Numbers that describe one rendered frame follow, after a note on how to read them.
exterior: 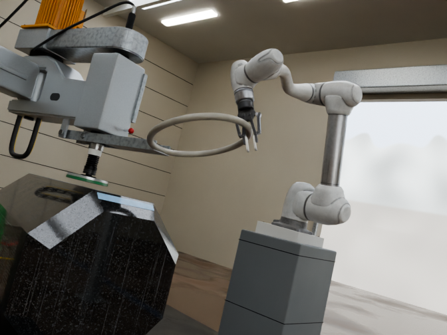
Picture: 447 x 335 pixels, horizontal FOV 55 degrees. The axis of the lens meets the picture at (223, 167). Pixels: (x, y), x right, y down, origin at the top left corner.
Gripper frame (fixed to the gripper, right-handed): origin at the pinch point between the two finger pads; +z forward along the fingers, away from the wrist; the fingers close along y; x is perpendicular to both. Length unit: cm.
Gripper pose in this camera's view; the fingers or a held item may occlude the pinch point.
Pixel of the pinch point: (251, 143)
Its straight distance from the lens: 195.4
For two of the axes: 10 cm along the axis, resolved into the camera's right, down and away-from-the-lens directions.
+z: 1.1, 9.4, -3.1
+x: -2.5, -2.7, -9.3
